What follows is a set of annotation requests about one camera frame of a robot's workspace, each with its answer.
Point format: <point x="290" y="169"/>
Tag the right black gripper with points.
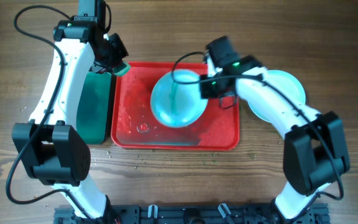
<point x="209" y="91"/>

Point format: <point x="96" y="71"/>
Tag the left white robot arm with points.
<point x="48" y="144"/>

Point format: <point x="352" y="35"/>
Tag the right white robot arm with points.
<point x="315" y="151"/>

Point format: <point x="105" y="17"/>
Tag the black tray with green water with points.
<point x="92" y="114"/>

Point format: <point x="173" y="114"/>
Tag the green yellow scrub sponge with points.
<point x="121" y="69"/>

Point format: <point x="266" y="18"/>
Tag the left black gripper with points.
<point x="121" y="53"/>

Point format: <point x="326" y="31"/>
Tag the red plastic tray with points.
<point x="135" y="127"/>

